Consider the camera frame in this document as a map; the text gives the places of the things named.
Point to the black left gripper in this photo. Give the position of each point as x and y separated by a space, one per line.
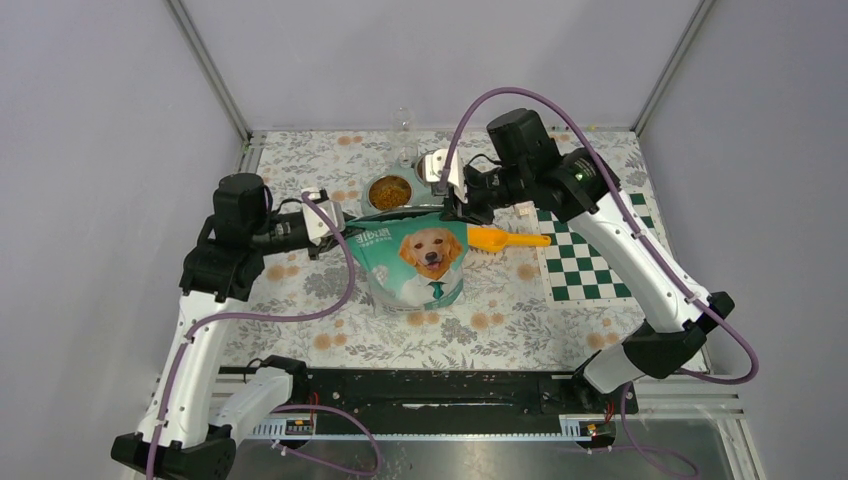
326 242

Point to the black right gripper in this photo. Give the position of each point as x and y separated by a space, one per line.
471 212

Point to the orange plastic scoop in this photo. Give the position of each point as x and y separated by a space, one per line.
492 240

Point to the green pet food bag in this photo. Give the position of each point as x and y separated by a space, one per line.
411 256

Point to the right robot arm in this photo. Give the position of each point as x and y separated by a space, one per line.
580 191

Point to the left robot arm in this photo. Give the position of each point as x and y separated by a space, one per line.
179 437

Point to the mint green double bowl stand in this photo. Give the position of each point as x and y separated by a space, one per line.
421 197

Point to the steel bowl with kibble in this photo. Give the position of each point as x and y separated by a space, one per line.
420 169

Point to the white yellow toy block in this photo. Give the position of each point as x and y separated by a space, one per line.
524 209

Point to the floral patterned table mat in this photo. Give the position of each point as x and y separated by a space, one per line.
501 320

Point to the clear water bottle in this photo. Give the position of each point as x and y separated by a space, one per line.
404 140

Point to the green white checkerboard mat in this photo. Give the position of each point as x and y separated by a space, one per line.
574 273

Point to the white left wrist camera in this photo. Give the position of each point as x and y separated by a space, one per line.
322 215

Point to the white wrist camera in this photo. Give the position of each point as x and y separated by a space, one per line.
322 215
444 175

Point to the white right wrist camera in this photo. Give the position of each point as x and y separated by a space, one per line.
444 175

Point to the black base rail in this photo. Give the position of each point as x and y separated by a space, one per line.
420 403

